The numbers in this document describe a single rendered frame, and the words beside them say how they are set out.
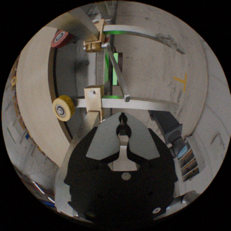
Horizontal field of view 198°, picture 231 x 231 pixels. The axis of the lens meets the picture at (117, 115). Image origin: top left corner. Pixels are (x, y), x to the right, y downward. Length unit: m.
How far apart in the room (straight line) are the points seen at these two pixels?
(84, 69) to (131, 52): 0.77
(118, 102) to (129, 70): 0.87
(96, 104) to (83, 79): 0.29
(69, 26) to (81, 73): 0.40
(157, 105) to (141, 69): 0.89
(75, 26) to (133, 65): 1.01
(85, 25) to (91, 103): 0.21
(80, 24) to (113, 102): 0.23
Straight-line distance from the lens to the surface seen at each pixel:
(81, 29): 0.17
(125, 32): 0.26
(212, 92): 2.74
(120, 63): 0.37
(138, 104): 0.24
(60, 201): 0.15
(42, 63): 0.31
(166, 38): 0.28
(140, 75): 1.10
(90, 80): 0.48
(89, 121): 0.20
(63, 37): 0.26
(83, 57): 0.51
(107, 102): 0.23
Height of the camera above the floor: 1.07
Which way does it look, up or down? 57 degrees down
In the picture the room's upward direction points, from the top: 177 degrees counter-clockwise
